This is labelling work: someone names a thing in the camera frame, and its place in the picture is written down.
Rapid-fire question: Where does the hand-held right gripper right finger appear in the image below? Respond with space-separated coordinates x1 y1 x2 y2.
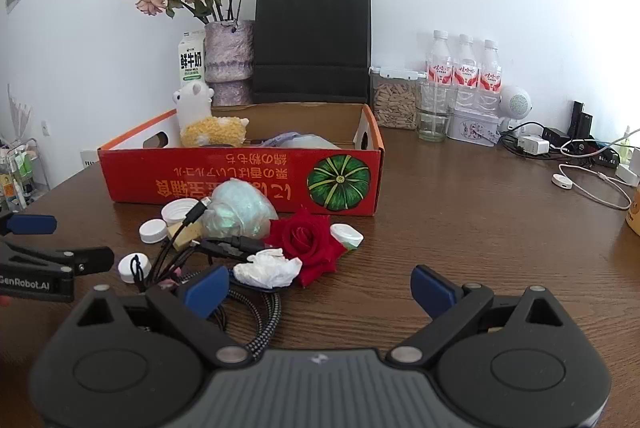
387 265 571 365

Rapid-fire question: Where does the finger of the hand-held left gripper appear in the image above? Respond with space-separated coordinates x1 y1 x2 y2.
0 214 57 237
0 240 115 279

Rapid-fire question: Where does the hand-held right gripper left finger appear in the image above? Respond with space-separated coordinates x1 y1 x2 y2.
65 265 253 366

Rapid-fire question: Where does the black USB cable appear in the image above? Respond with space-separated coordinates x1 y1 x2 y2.
145 200 210 283
150 235 266 293

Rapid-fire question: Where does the red cardboard box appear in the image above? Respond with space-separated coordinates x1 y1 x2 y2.
97 102 386 217

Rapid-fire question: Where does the white yellow alpaca plush toy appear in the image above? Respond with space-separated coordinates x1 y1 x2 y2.
172 82 251 149

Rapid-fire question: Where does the clear container of seeds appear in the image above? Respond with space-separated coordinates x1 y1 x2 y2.
370 66 423 130

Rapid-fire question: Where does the beige wooden block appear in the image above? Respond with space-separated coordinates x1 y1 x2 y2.
167 222 203 251

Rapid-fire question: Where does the small crumpled white tissue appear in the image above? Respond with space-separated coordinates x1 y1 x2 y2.
233 248 303 289

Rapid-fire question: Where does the smooth white bottle cap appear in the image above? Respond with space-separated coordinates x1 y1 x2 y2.
139 219 168 243

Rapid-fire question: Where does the ridged white bottle cap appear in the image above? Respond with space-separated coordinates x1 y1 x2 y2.
161 200 199 225

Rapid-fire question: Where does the pale green plastic bag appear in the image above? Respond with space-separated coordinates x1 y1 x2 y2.
202 178 278 239

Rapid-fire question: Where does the white flip bottle cap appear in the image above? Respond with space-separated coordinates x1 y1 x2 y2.
330 224 364 251

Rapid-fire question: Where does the red artificial rose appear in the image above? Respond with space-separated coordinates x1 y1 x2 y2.
263 208 347 289

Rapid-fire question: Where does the clear glass cup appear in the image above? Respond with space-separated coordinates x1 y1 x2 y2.
415 82 458 143

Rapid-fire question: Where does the white printed tin box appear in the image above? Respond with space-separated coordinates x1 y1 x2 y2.
446 108 501 146

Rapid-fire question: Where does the white round speaker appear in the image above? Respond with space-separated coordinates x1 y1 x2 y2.
499 84 532 131

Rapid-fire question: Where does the black power strip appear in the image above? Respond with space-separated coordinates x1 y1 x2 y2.
562 138 621 166

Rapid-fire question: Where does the yellow ceramic mug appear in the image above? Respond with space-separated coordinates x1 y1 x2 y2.
625 188 640 236

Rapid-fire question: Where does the clear red label water bottle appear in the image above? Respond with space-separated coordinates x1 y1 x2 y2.
425 30 453 109
451 34 478 109
477 39 502 111

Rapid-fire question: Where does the white green milk carton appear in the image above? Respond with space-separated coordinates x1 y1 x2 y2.
177 29 207 89

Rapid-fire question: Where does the black upright device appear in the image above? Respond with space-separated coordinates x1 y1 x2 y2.
570 101 593 139

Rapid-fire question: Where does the purple textured vase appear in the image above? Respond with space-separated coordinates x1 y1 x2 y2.
204 20 256 106

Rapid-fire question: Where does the black paper bag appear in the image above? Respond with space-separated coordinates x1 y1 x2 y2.
252 0 372 104

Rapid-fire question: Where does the white cap with black string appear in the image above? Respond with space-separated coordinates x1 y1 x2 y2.
118 253 152 283

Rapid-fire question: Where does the wire rack with small bottles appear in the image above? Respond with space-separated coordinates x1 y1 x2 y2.
0 138 51 213

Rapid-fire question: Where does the white cable with round puck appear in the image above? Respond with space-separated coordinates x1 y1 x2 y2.
551 163 632 210

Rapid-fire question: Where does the white wall plug charger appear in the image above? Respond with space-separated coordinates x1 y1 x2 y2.
615 158 640 186

